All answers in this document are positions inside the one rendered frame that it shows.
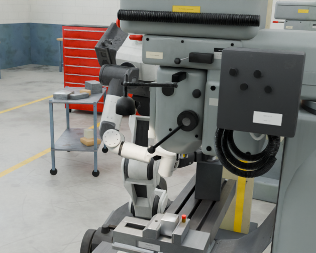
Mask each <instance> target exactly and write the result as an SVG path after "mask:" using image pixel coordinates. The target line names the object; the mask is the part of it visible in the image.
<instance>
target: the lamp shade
mask: <svg viewBox="0 0 316 253"><path fill-rule="evenodd" d="M135 108H136V106H135V103H134V100H133V99H132V98H131V97H129V96H122V97H120V98H119V99H118V100H117V103H116V114H118V115H133V114H135Z"/></svg>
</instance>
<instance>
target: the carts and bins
mask: <svg viewBox="0 0 316 253"><path fill-rule="evenodd" d="M106 95H107V88H106V87H104V88H103V87H102V85H101V84H100V82H98V81H95V80H92V81H85V87H68V86H65V88H64V89H62V90H59V91H57V92H55V93H53V98H52V99H50V100H49V101H48V102H49V113H50V137H51V161H52V169H51V170H50V174H51V175H56V174H57V172H58V171H57V169H56V168H55V151H68V152H70V151H78V152H94V170H93V172H92V175H93V176H94V177H97V176H99V170H98V169H97V151H98V149H99V147H100V145H101V142H102V139H101V137H100V136H99V129H97V103H98V102H99V100H100V99H101V97H102V96H103V106H104V103H105V100H106ZM53 103H65V104H66V123H67V128H66V130H65V131H64V132H63V134H62V135H61V136H60V137H59V139H58V140H57V141H56V143H54V123H53ZM69 104H93V127H94V128H93V129H85V128H70V125H69ZM102 152H103V153H107V152H108V148H107V147H106V145H105V144H104V147H103V148H102Z"/></svg>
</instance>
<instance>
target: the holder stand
mask: <svg viewBox="0 0 316 253"><path fill-rule="evenodd" d="M222 175H223V165H222V164H221V162H220V161H219V159H218V157H217V156H216V157H215V158H209V159H207V160H206V161H199V162H197V163H196V179H195V195H194V198H195V199H204V200H213V201H220V195H221V186H222Z"/></svg>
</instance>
